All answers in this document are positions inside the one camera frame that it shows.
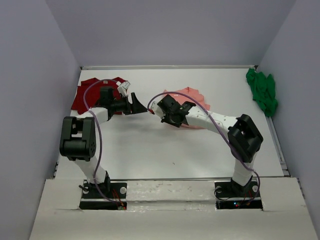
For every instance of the pink polo shirt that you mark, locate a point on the pink polo shirt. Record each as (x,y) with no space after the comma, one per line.
(194,94)

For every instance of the white foam block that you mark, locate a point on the white foam block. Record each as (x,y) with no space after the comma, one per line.
(170,190)

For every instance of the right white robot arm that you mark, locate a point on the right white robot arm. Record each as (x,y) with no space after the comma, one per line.
(240,133)

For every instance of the aluminium rear table rail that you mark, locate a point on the aluminium rear table rail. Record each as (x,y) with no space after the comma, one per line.
(165,67)

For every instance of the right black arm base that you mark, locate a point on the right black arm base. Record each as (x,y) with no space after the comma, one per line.
(231,196)

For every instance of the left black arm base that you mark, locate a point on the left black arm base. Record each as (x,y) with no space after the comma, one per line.
(112,200)

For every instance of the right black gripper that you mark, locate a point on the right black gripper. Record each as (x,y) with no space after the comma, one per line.
(165,119)

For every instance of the folded red t-shirt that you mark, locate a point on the folded red t-shirt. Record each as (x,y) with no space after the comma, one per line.
(93,94)

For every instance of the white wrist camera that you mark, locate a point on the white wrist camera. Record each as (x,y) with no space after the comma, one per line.
(154,109)
(123,86)

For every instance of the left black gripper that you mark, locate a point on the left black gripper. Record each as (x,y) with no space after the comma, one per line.
(136,107)

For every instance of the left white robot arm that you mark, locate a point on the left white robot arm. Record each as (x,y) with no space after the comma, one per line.
(78,141)

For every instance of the crumpled green t-shirt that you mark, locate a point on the crumpled green t-shirt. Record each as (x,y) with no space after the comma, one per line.
(263,90)

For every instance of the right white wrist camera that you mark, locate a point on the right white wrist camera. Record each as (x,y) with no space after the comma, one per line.
(154,109)

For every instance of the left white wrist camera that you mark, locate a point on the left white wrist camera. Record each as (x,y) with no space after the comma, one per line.
(123,86)

